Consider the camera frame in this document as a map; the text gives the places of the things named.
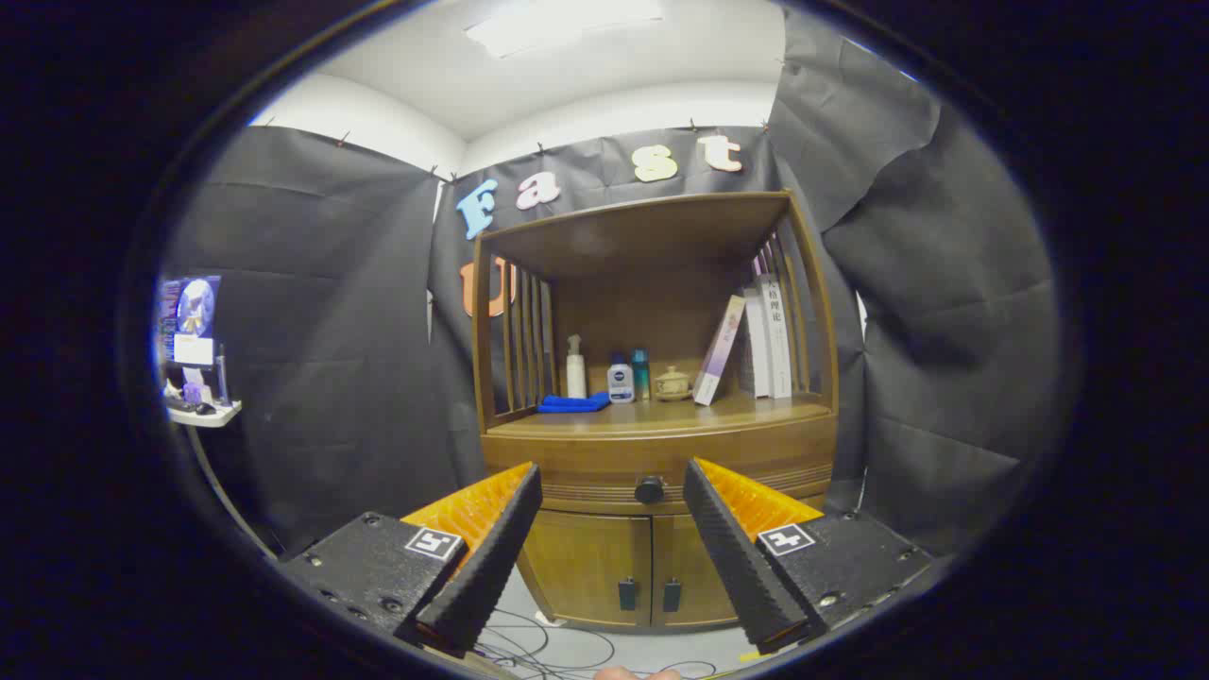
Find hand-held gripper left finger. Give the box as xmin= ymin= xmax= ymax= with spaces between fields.
xmin=277 ymin=461 xmax=544 ymax=659

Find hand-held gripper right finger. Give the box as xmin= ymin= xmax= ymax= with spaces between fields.
xmin=682 ymin=457 xmax=934 ymax=655

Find brown wooden drawer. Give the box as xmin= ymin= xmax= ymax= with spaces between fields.
xmin=480 ymin=414 xmax=840 ymax=518

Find wooden cabinet door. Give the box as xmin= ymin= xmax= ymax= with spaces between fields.
xmin=650 ymin=515 xmax=747 ymax=629
xmin=518 ymin=510 xmax=655 ymax=627

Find wooden countertop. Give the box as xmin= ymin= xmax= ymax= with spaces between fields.
xmin=486 ymin=395 xmax=834 ymax=440

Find brown wooden cabinet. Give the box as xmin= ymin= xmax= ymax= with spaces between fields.
xmin=469 ymin=191 xmax=842 ymax=632

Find blue folded cloth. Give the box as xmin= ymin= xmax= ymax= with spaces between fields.
xmin=536 ymin=392 xmax=613 ymax=415

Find purple and white book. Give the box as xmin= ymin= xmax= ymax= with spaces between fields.
xmin=692 ymin=295 xmax=747 ymax=407

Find white book with black lettering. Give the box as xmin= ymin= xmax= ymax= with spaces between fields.
xmin=756 ymin=274 xmax=794 ymax=400

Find black backdrop cloth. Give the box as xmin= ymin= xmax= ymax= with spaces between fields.
xmin=156 ymin=5 xmax=1059 ymax=558

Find ceiling light panel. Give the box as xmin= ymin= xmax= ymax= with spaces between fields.
xmin=463 ymin=0 xmax=665 ymax=60

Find black floor cables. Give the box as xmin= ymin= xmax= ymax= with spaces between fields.
xmin=472 ymin=609 xmax=747 ymax=680

